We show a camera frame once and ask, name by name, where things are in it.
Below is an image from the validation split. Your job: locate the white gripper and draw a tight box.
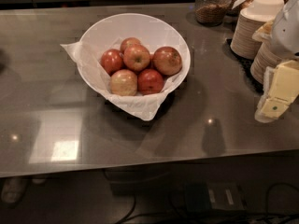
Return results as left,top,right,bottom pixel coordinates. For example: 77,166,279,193
252,0,299,123

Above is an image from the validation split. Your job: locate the red apple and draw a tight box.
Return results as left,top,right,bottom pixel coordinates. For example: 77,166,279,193
137,69,164,95
152,47,182,76
120,37,141,53
100,49,124,76
123,44,150,72

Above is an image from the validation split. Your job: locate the white bowl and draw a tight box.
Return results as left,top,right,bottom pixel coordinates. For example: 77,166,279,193
76,12,192,103

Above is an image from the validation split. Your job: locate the red apple top back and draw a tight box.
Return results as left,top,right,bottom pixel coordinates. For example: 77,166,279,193
120,37,141,53

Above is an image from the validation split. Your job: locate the yellowish apple front left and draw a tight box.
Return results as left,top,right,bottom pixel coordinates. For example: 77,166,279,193
110,69,137,96

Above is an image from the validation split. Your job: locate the paper plate stack front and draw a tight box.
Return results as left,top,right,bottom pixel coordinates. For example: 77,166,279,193
250,42,282,84

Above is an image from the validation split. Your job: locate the paper plate stack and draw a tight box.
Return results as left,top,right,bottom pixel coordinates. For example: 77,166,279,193
230,0,284,60
250,42,282,84

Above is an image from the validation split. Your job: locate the black mat under plates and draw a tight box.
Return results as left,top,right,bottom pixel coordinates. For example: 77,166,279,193
230,49,263,95

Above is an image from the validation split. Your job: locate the paper plate stack rear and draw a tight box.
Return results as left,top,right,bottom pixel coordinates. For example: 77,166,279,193
230,0,284,60

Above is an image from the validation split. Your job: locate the glass jar with grains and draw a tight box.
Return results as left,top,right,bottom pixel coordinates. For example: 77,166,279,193
194,0,232,26

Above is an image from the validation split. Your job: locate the white paper liner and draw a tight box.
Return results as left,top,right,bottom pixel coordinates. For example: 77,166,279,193
62,41,178,121

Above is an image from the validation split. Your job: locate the black box under table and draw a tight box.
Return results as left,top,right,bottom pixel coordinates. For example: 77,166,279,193
184,182,247,214

